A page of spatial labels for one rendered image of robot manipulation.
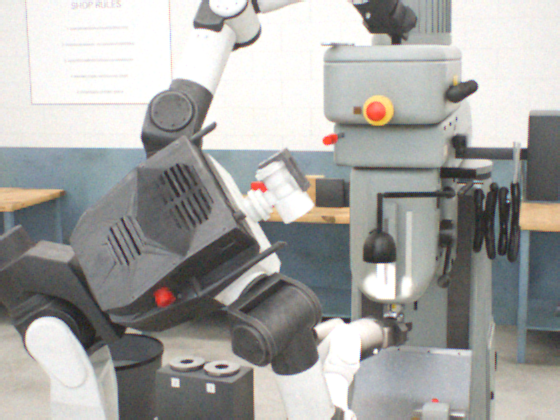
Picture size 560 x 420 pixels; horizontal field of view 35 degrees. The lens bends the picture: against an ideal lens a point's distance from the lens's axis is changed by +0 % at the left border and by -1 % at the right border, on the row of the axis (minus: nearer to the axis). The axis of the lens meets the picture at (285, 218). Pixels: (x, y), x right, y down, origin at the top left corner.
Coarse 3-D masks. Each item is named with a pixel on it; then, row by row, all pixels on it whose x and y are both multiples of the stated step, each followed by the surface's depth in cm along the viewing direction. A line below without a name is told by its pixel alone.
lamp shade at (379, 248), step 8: (376, 232) 190; (384, 232) 190; (368, 240) 189; (376, 240) 188; (384, 240) 188; (392, 240) 189; (368, 248) 189; (376, 248) 188; (384, 248) 188; (392, 248) 189; (368, 256) 189; (376, 256) 188; (384, 256) 188; (392, 256) 189
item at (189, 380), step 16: (160, 368) 228; (176, 368) 225; (192, 368) 225; (208, 368) 224; (224, 368) 226; (240, 368) 227; (160, 384) 226; (176, 384) 224; (192, 384) 222; (208, 384) 220; (224, 384) 218; (240, 384) 222; (160, 400) 227; (176, 400) 225; (192, 400) 223; (208, 400) 221; (224, 400) 219; (240, 400) 222; (160, 416) 228; (176, 416) 226; (192, 416) 224; (208, 416) 222; (224, 416) 220; (240, 416) 223
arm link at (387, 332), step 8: (360, 320) 203; (368, 320) 203; (376, 320) 209; (384, 320) 209; (392, 320) 208; (368, 328) 200; (376, 328) 202; (384, 328) 203; (392, 328) 205; (400, 328) 205; (376, 336) 200; (384, 336) 204; (392, 336) 205; (400, 336) 205; (376, 344) 200; (384, 344) 204; (392, 344) 206; (400, 344) 206; (376, 352) 201
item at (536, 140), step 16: (544, 112) 223; (528, 128) 217; (544, 128) 215; (528, 144) 217; (544, 144) 216; (528, 160) 218; (544, 160) 216; (528, 176) 218; (544, 176) 217; (528, 192) 219; (544, 192) 218
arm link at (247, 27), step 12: (252, 0) 182; (264, 0) 182; (276, 0) 182; (288, 0) 183; (300, 0) 183; (252, 12) 182; (264, 12) 185; (228, 24) 181; (240, 24) 181; (252, 24) 184; (240, 36) 185; (252, 36) 186
